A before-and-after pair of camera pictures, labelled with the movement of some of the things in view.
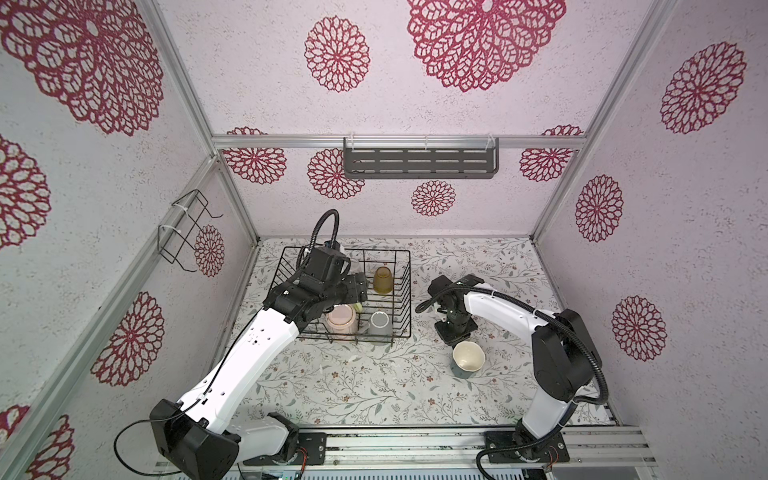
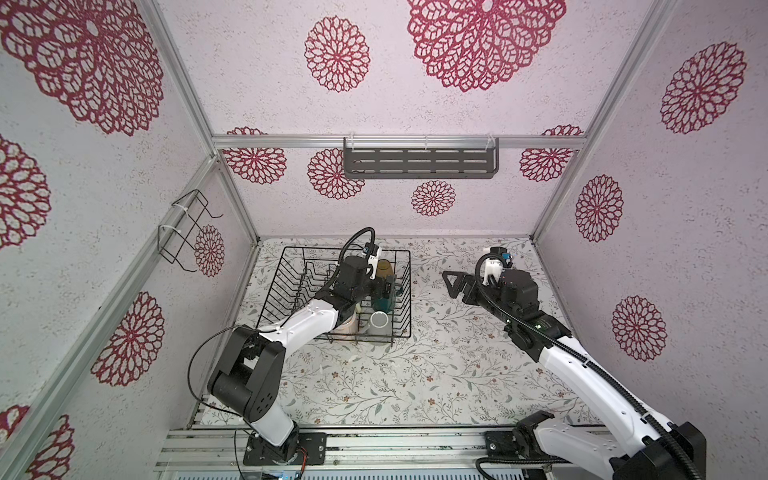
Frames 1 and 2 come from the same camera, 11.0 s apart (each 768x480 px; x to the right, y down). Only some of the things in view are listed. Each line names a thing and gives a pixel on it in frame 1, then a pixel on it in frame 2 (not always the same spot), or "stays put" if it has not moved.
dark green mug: (467, 359) to (386, 304)
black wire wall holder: (179, 228) stays put
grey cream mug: (380, 324) stays put
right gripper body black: (452, 330) to (479, 295)
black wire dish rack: (387, 312) stays put
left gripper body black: (352, 290) to (377, 289)
